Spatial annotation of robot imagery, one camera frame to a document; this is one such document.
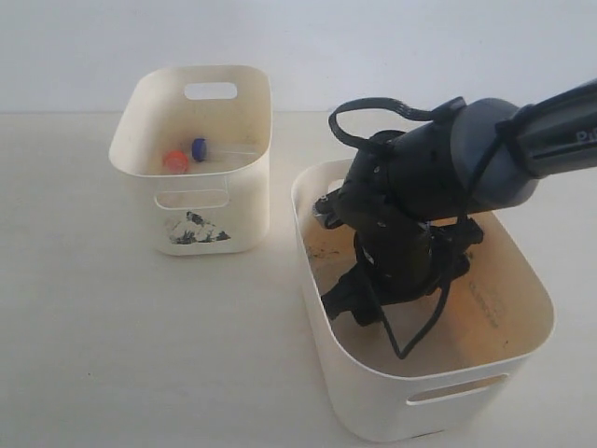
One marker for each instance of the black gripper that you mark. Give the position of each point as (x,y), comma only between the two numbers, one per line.
(396,255)

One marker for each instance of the blue cap tube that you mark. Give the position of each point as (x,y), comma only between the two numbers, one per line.
(204,150)

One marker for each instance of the orange cap tube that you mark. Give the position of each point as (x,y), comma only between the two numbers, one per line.
(175,162)

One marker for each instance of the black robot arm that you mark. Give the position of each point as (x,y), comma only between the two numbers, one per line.
(410,197)

